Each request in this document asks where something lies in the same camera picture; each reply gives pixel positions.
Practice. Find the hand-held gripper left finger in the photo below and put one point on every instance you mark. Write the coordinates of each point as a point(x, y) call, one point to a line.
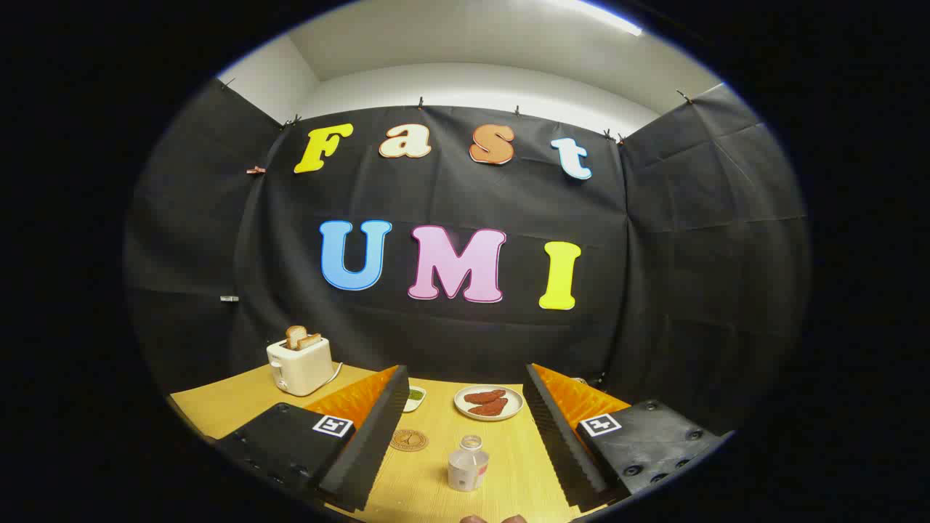
point(367, 450)

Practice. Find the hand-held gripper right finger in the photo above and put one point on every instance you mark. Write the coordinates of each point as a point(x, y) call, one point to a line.
point(563, 450)

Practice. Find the round cork coaster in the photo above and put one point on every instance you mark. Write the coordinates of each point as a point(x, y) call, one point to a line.
point(409, 440)

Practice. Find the clear plastic juice bottle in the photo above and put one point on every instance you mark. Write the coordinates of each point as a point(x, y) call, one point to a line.
point(468, 468)

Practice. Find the wooden table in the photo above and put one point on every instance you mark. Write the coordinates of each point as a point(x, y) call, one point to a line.
point(512, 465)

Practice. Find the white round plate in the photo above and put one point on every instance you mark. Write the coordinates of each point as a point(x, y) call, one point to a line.
point(516, 403)

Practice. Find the white divided grain dish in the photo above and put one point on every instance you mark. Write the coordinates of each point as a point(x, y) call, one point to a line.
point(416, 398)

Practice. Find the red meat slice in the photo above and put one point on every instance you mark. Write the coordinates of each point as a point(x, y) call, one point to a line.
point(483, 396)
point(490, 408)

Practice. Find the cream toaster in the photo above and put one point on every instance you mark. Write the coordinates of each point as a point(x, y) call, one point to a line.
point(301, 369)

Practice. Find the toast slice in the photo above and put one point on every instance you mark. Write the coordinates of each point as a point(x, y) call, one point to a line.
point(293, 335)
point(311, 340)

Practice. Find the black backdrop cloth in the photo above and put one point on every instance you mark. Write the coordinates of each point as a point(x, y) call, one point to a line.
point(450, 196)

